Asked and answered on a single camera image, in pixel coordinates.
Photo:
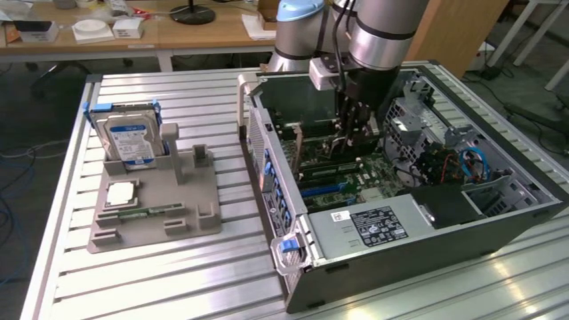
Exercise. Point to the white table frame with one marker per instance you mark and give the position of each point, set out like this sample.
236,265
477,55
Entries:
502,45

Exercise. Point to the white paper stack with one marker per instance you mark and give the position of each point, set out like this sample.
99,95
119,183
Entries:
260,30

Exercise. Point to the silver chipset heatsink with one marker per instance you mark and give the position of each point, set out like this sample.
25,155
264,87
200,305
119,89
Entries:
373,195

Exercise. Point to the green motherboard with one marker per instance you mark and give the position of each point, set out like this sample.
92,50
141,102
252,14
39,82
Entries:
356,180

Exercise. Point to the grey power supply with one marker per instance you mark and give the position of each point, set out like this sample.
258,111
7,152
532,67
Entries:
329,240

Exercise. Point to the wooden desk white frame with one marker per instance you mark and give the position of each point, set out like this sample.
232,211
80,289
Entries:
88,47

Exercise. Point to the brown cardboard box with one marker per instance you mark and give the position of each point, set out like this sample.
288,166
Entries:
266,10

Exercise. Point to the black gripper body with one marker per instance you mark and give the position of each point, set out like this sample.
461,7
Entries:
370,86

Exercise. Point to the wooden cabinet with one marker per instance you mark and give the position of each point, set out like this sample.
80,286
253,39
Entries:
444,33

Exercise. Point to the grey parts rack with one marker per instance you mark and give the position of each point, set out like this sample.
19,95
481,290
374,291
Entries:
186,213

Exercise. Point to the silver CPU chip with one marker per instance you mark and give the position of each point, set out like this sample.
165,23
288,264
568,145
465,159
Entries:
121,194

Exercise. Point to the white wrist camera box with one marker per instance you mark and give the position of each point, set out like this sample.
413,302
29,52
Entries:
321,75

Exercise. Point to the white box black top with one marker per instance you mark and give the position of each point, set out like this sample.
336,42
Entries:
37,31

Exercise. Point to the hard disk with blue carrier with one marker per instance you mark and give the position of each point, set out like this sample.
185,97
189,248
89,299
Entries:
128,140

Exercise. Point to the white carton box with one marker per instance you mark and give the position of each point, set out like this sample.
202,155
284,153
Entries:
127,29

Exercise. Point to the black open PC case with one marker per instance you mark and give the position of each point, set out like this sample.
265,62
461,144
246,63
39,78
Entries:
400,266

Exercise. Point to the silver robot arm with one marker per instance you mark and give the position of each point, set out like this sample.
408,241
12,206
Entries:
382,30

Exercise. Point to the blue expansion slot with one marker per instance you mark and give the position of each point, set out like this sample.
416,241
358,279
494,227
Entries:
324,189

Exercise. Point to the black lamp base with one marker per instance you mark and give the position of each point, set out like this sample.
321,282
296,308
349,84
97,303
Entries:
193,16

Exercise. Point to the green RAM stick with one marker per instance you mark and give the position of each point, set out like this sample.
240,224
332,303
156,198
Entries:
148,210
329,170

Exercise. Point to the blue case release latch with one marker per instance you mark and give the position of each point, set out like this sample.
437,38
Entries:
286,246

